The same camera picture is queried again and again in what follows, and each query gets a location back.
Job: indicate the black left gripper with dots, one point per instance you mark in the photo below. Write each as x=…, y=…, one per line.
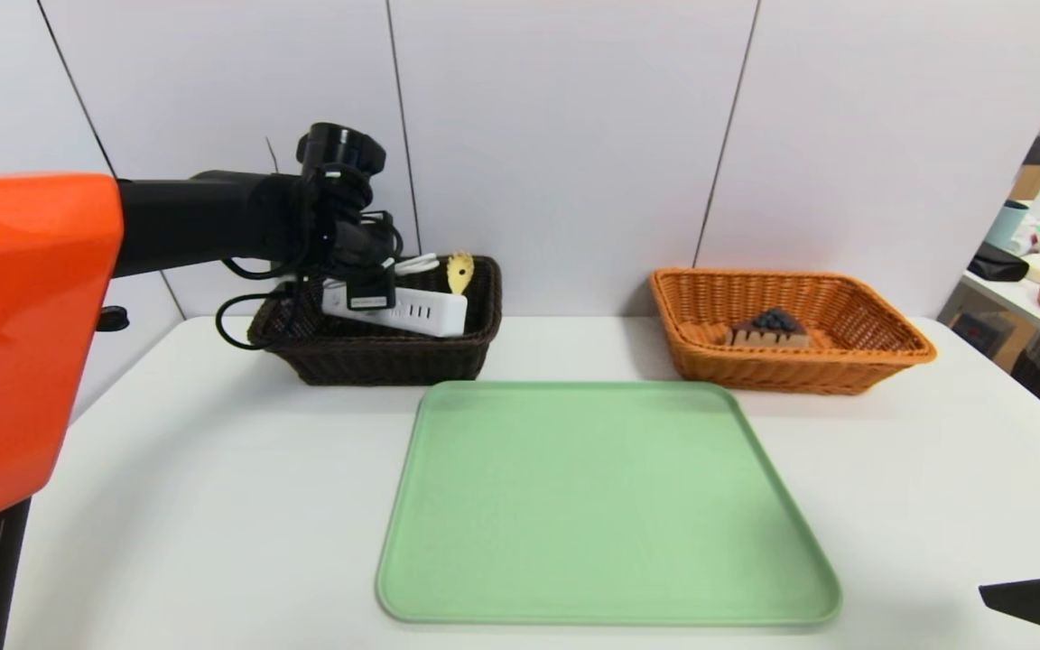
x=370, y=292

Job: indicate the white power strip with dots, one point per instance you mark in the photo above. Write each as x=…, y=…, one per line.
x=421, y=313

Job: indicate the chocolate blueberry cake slice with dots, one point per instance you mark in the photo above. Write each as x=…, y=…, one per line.
x=768, y=334

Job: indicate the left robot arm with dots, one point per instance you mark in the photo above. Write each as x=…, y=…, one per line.
x=32, y=316

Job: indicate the dark brown wicker basket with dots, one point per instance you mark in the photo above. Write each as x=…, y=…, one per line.
x=376, y=361

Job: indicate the orange wicker basket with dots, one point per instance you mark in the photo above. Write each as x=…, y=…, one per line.
x=755, y=375

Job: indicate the light green plastic tray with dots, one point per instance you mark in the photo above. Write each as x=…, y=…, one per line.
x=610, y=506

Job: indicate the black pouch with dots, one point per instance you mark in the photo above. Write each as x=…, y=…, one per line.
x=997, y=264

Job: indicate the teal cup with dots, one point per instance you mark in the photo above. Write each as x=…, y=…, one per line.
x=1003, y=230

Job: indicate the dark grey rectangular object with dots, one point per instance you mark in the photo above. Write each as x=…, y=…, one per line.
x=1036, y=152

